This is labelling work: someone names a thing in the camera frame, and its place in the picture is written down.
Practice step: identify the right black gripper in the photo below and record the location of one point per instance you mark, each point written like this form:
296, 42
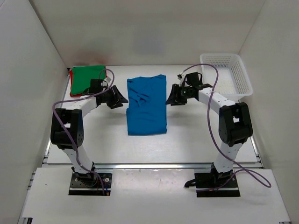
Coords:
174, 99

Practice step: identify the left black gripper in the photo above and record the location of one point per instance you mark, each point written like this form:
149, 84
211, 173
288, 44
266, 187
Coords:
117, 98

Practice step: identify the blue t shirt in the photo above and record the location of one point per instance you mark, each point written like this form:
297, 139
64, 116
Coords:
146, 112

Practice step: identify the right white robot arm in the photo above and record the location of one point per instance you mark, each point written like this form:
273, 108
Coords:
234, 124

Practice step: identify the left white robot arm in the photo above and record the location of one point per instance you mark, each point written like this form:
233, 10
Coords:
67, 129

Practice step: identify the folded green t shirt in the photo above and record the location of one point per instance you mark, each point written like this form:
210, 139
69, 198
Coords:
84, 80

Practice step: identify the folded red t shirt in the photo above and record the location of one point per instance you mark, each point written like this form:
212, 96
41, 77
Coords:
70, 74

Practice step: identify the white plastic basket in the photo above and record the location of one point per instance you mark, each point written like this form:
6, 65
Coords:
233, 82

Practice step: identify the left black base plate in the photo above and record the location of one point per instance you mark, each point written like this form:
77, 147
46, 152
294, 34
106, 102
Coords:
89, 185

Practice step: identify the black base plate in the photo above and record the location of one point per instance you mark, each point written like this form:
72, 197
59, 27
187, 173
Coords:
89, 185
207, 186

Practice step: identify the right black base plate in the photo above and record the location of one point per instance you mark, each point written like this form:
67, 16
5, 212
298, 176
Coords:
207, 186

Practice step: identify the aluminium rail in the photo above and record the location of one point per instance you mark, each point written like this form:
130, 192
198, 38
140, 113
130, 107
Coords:
151, 165

